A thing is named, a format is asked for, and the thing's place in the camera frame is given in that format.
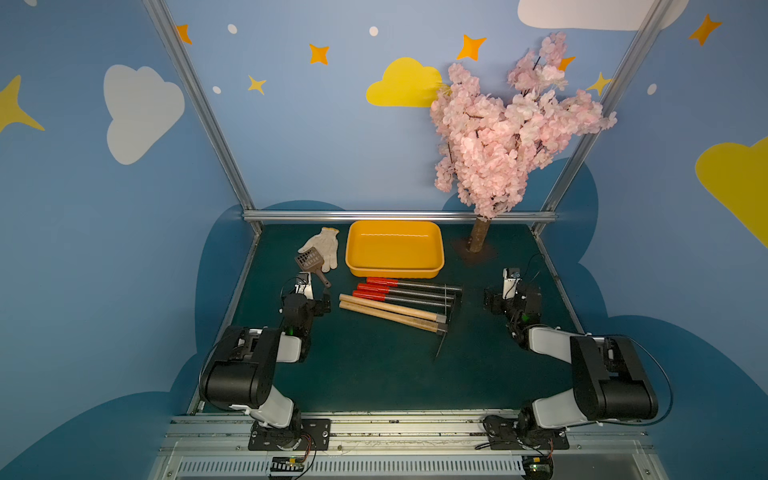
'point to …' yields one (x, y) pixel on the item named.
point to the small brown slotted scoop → (311, 261)
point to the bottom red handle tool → (378, 296)
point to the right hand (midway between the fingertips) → (506, 286)
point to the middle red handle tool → (388, 289)
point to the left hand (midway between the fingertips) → (310, 285)
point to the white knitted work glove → (327, 244)
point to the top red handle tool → (396, 283)
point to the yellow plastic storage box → (394, 249)
